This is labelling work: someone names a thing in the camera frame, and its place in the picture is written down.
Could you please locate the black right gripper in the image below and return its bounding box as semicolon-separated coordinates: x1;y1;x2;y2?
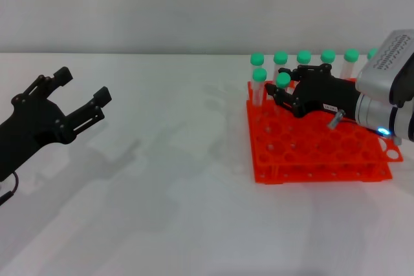
264;63;360;119

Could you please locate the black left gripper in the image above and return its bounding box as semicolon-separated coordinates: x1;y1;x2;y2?
0;66;113;182

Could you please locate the orange test tube rack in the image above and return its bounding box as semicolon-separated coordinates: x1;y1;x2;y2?
246;78;404;186

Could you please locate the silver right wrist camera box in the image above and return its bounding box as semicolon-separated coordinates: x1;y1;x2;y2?
354;29;414;107

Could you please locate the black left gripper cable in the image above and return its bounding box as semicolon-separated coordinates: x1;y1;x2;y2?
0;171;19;206

